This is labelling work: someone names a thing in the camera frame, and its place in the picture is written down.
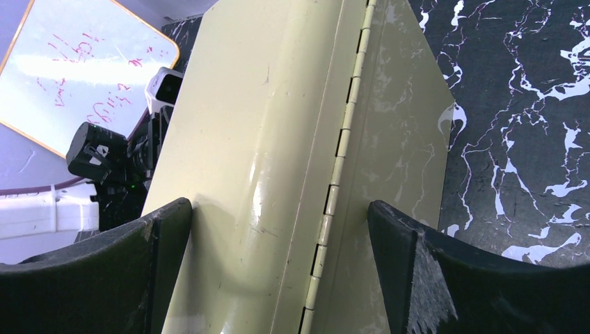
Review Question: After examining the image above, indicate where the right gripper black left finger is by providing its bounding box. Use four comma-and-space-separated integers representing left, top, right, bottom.
1, 198, 193, 333

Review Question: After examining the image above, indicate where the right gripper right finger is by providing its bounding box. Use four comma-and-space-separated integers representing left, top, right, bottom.
367, 200, 589, 333

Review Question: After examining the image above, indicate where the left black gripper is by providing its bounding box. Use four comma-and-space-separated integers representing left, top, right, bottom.
131, 106, 173, 175

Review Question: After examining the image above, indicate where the green drawer cabinet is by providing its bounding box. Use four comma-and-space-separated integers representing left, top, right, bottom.
144, 1, 454, 333

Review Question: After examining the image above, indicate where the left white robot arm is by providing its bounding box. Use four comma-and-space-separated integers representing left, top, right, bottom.
1, 106, 173, 239

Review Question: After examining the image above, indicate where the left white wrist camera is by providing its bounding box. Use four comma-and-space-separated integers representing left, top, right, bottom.
145, 67, 184, 114

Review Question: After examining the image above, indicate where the whiteboard with yellow frame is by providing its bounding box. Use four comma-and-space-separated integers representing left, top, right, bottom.
1, 0, 180, 157

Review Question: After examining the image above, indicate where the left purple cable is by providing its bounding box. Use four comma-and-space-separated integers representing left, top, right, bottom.
0, 177, 88, 197

